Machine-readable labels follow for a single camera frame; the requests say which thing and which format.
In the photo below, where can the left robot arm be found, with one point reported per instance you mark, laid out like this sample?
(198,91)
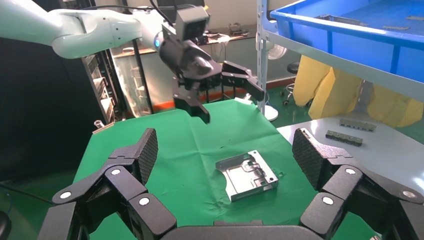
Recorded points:
(66,30)

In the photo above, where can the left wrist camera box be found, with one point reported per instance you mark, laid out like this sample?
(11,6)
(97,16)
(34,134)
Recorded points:
(192,23)

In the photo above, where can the blue plastic bin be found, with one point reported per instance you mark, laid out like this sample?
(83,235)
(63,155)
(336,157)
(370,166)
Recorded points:
(361,46)

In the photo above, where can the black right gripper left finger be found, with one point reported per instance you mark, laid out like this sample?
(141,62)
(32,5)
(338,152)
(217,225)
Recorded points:
(132,205)

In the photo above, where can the slotted steel shelf leg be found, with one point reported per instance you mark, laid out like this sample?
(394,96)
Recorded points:
(262,49)

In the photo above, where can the white pedestal fan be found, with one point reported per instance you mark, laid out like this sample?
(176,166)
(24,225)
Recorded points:
(271,113)

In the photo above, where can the green table cloth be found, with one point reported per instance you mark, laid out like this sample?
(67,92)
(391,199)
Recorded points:
(185,149)

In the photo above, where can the stamped sheet metal bracket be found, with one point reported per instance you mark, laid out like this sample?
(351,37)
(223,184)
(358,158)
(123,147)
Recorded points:
(341,20)
(246,179)

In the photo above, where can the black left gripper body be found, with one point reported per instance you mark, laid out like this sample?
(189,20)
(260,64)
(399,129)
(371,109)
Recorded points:
(192,66)

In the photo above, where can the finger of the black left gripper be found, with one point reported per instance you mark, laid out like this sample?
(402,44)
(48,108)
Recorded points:
(188,101)
(242,78)

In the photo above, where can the grey metal connector strip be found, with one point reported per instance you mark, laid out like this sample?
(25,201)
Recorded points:
(357,125)
(344,138)

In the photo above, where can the black equipment rack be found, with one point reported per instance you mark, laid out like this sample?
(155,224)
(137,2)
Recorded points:
(99,89)

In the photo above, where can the grey tape strip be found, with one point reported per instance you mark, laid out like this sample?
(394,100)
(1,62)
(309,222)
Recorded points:
(415,18)
(396,28)

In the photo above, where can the chrome stool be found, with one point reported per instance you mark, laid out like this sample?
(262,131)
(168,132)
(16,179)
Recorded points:
(293,67)

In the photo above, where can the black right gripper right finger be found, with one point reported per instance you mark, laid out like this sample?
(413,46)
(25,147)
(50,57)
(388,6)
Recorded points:
(348,192)

